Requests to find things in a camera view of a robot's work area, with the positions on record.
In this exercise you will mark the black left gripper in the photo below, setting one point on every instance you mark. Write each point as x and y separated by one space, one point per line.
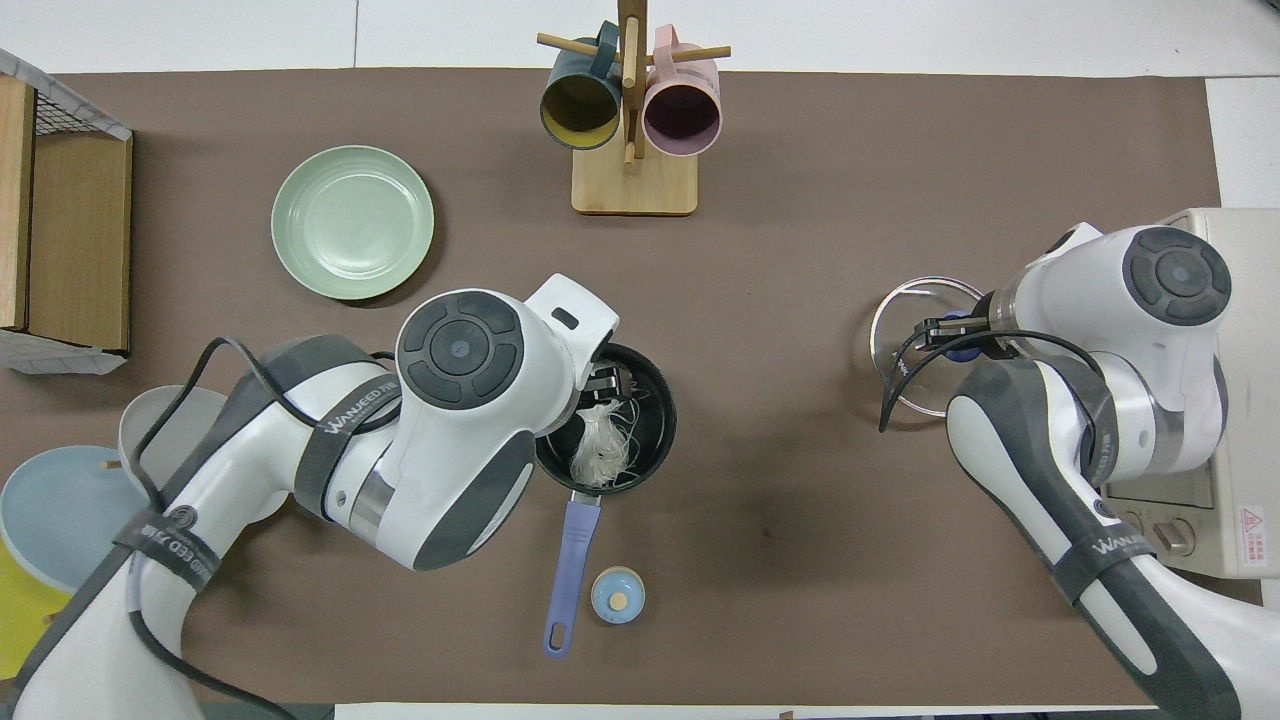
602 382

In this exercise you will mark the grey plate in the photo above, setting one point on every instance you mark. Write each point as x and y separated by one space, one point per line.
165 420

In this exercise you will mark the white toaster oven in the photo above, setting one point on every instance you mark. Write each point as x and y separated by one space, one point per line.
1250 450

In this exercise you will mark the green plate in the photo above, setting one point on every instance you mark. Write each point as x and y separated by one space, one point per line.
352 222

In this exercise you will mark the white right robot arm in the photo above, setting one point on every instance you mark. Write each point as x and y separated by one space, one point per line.
1120 330

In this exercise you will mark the dark teal mug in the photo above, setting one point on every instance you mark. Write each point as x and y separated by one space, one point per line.
580 110

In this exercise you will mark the brown table mat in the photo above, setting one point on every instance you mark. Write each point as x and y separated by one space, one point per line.
800 520

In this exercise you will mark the pink mug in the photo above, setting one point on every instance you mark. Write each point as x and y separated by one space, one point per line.
683 115

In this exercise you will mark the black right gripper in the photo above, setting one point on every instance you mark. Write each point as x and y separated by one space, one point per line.
992 325

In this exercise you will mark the grey patterned cloth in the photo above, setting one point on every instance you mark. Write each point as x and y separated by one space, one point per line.
60 358

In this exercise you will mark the yellow plate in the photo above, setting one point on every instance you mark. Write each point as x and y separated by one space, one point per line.
20 620

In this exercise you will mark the dark blue saucepan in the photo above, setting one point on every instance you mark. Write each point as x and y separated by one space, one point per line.
650 420

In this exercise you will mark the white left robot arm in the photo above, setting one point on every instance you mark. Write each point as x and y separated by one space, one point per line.
450 430

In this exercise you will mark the wooden mug tree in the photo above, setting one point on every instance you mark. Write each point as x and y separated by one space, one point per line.
635 185

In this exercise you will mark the light blue plate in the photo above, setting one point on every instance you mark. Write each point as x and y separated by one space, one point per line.
60 510

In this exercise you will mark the glass lid blue knob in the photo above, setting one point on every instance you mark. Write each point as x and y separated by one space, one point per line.
905 330

